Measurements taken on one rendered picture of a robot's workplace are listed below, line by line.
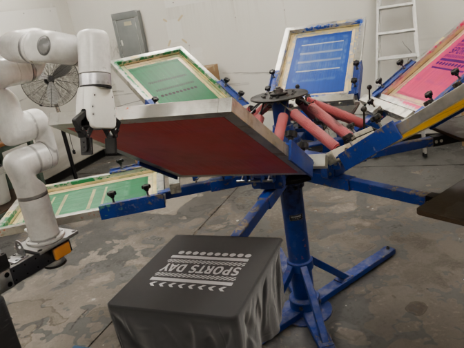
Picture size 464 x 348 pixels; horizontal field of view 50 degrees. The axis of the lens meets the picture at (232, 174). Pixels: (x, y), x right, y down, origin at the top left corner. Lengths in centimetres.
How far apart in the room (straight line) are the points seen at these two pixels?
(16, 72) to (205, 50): 484
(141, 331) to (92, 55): 86
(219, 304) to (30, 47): 87
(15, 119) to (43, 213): 31
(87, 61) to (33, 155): 53
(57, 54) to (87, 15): 588
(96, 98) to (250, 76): 499
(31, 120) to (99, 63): 50
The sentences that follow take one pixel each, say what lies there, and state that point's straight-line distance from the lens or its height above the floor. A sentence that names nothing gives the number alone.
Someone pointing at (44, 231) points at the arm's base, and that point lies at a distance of 172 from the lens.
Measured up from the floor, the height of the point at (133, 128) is 149.
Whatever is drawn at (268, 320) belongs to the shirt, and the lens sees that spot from 176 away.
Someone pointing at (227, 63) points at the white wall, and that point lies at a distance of 621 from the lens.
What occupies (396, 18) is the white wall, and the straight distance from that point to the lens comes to 572.
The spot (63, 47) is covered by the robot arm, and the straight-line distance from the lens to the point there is 126.
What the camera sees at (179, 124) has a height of 149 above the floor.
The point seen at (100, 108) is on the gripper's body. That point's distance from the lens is 121.
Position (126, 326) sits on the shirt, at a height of 87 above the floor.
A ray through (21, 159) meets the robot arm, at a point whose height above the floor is 143.
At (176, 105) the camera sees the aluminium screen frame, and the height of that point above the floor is 155.
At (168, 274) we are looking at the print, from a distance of 172.
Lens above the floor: 177
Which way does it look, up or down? 18 degrees down
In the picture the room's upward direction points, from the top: 9 degrees counter-clockwise
